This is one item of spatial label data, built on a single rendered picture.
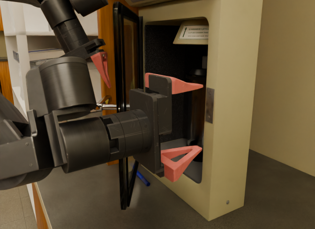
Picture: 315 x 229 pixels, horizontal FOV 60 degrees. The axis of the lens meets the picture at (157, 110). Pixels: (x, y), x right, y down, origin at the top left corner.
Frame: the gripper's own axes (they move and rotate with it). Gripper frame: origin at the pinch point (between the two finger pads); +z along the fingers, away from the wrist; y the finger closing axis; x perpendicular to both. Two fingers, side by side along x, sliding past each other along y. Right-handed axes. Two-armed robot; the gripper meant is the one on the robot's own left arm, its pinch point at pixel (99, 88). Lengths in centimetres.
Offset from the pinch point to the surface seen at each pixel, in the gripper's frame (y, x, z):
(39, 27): 47, -106, -42
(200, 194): -10.1, 2.5, 30.8
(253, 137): -31, -39, 42
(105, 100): -1.1, 3.2, 2.5
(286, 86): -46, -30, 26
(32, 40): 87, -180, -54
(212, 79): -22.3, 4.5, 7.5
